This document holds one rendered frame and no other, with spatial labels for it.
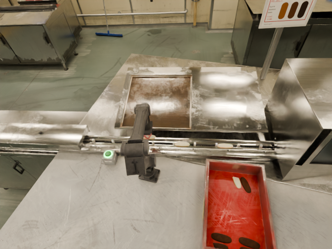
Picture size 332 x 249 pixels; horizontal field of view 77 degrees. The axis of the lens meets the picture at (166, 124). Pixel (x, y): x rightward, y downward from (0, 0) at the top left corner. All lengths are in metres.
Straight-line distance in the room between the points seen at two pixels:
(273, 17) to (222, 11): 2.83
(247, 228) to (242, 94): 0.91
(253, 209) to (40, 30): 3.51
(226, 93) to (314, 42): 1.72
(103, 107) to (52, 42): 2.19
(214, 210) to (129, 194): 0.49
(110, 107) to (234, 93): 0.98
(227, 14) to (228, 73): 2.89
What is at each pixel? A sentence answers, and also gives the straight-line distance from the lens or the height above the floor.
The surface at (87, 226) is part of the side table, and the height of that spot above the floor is 0.82.
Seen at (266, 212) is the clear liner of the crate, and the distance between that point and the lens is 1.21.
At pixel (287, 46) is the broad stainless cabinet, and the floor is 0.63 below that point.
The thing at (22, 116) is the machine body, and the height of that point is 0.82.
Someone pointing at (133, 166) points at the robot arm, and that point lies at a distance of 0.84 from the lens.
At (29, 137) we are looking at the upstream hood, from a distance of 1.69.
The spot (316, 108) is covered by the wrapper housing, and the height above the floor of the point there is 1.30.
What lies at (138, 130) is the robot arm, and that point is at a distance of 0.92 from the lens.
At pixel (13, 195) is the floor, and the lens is 2.74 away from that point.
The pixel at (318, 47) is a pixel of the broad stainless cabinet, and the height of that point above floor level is 0.61.
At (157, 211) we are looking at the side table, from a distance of 1.23.
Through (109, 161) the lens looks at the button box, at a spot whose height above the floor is 0.87.
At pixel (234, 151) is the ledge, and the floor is 0.86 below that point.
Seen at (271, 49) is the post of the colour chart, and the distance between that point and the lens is 1.90.
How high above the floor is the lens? 1.99
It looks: 49 degrees down
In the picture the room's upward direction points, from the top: 5 degrees counter-clockwise
